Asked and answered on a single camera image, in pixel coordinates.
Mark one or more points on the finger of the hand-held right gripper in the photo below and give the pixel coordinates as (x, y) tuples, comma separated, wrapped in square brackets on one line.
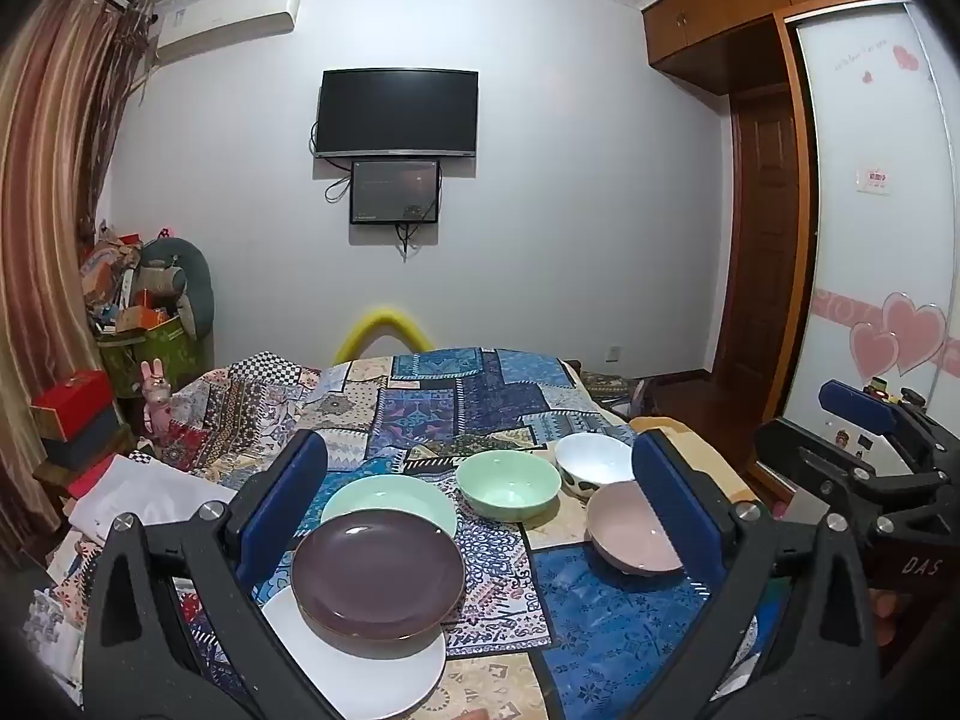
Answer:
[(810, 450), (855, 405)]

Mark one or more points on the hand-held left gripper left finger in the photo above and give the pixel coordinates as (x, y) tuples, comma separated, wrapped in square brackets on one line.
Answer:
[(289, 502)]

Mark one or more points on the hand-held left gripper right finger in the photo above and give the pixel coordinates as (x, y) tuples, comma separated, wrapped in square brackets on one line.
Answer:
[(675, 502)]

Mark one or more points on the pink bowl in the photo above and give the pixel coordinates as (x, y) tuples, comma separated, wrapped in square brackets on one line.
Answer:
[(622, 532)]

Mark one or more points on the white bowl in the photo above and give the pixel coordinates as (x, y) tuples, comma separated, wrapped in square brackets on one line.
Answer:
[(592, 457)]

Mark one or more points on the green plate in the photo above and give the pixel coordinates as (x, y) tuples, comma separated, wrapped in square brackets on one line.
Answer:
[(390, 495)]

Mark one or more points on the brown plate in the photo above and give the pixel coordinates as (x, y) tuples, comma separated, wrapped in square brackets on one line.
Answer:
[(375, 574)]

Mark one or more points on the green bowl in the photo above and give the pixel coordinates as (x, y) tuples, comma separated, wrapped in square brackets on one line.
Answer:
[(506, 484)]

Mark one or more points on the white plate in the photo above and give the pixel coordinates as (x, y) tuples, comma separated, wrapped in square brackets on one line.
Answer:
[(360, 679)]

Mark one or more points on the white heart-print sliding door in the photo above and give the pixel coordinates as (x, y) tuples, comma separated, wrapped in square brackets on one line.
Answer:
[(885, 277)]

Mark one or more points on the patterned cloth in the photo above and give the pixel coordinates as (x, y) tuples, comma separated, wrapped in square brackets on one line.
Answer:
[(607, 382)]

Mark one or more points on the white cloth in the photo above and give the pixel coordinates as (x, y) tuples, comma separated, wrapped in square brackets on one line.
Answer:
[(142, 495)]

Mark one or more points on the pink rabbit toy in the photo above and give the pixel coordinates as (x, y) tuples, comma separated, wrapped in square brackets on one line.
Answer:
[(156, 397)]

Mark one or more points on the brown wooden door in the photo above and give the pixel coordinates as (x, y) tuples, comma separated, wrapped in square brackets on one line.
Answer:
[(765, 240)]

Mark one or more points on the green cardboard box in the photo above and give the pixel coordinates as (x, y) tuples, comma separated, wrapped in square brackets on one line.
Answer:
[(150, 360)]

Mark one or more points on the dark grey box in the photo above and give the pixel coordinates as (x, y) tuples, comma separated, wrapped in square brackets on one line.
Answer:
[(90, 446)]

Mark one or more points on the blue patchwork blanket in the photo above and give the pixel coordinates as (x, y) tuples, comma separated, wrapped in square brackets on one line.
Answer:
[(480, 405)]

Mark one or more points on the grey cushion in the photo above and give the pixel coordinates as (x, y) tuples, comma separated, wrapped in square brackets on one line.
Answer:
[(196, 292)]

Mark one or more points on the red box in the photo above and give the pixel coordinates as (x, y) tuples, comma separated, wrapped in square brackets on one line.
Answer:
[(71, 401)]

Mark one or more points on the pile of household clutter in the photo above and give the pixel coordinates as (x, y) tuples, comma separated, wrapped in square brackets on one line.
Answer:
[(120, 277)]

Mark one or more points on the wooden wardrobe cabinet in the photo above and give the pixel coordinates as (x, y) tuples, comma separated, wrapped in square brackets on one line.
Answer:
[(720, 15)]

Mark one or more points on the brown striped curtain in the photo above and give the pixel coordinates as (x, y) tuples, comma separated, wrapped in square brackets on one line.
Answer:
[(45, 165)]

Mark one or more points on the white air conditioner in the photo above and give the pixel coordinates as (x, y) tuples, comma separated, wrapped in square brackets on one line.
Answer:
[(225, 15)]

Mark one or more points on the small wall label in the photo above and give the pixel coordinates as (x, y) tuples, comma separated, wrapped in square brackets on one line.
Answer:
[(874, 180)]

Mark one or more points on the small black wall monitor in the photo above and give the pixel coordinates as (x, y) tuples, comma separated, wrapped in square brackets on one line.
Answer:
[(394, 191)]

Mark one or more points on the black wall television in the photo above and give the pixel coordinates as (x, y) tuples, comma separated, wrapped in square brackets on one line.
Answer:
[(396, 112)]

